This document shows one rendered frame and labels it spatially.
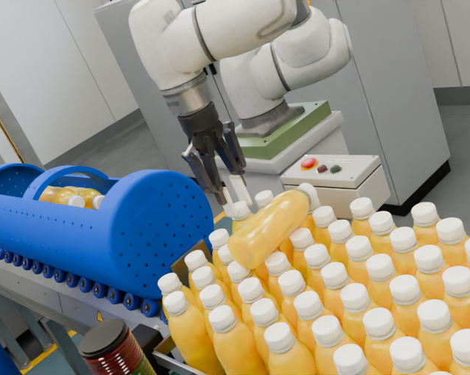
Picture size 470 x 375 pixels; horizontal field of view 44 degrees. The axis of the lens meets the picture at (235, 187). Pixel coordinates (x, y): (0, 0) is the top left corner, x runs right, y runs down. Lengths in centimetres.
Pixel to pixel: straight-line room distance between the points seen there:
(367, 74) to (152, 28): 188
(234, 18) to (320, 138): 84
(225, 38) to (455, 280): 53
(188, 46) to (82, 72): 573
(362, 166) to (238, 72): 63
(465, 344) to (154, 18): 70
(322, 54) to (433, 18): 238
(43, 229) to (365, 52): 181
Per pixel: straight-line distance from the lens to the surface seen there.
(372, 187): 122
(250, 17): 101
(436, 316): 80
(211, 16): 102
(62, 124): 663
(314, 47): 167
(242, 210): 118
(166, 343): 118
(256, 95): 173
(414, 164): 313
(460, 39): 398
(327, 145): 182
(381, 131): 290
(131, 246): 124
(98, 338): 74
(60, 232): 141
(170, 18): 104
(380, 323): 81
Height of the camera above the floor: 162
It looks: 23 degrees down
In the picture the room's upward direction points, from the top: 24 degrees counter-clockwise
